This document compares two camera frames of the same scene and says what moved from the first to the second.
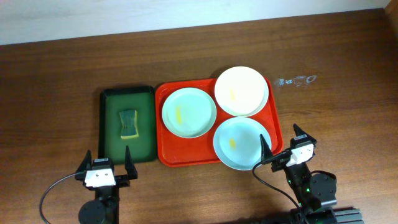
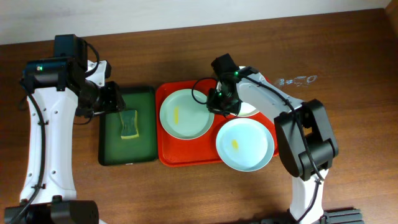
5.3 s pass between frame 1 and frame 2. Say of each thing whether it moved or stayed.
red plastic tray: stayed
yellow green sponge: stayed
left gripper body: moved
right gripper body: moved
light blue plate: stayed
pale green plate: stayed
